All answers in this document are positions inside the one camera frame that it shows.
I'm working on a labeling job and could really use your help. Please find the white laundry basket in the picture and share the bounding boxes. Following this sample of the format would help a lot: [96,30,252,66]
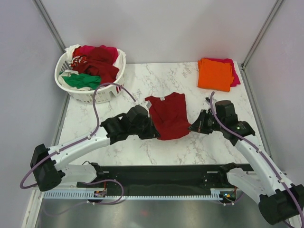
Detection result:
[54,44,127,104]

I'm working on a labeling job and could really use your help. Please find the left aluminium frame post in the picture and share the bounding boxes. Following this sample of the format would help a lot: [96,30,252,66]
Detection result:
[33,0,66,52]

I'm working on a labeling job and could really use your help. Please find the aluminium frame post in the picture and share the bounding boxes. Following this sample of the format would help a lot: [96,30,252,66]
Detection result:
[33,0,66,52]
[240,0,285,70]

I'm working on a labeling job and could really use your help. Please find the white slotted cable duct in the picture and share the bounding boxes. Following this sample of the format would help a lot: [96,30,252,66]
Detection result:
[44,189,231,200]

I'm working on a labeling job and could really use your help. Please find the green t shirt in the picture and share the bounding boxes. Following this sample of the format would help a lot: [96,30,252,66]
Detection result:
[61,74,101,91]

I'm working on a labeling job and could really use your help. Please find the white cloth in basket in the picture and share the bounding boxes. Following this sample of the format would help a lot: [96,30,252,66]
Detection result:
[55,44,126,94]

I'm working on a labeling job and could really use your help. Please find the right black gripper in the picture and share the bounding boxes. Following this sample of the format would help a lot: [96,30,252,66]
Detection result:
[188,109,225,134]

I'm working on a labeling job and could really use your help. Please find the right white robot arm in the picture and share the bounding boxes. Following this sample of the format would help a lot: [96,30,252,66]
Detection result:
[189,98,304,225]

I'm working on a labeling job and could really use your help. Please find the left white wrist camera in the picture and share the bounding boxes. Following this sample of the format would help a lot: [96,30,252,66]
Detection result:
[138,101,152,111]

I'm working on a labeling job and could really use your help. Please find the right aluminium frame post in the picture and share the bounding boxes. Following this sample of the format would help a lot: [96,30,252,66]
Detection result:
[240,0,285,70]

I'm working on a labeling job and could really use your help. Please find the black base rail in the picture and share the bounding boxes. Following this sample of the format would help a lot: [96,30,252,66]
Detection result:
[76,163,252,197]

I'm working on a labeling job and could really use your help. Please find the folded pink t shirt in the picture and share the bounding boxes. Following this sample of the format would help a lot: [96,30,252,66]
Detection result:
[204,58,240,87]

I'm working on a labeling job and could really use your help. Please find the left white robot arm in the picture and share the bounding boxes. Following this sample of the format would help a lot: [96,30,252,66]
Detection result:
[30,105,160,192]

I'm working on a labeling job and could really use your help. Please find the dark red t shirt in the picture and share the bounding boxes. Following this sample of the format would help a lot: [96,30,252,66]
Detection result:
[145,92,190,141]

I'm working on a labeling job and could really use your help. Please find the folded orange t shirt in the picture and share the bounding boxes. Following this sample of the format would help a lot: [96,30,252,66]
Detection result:
[197,58,234,92]

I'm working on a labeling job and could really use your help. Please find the pile of red shirts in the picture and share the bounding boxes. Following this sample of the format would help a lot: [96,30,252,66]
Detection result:
[71,45,119,84]

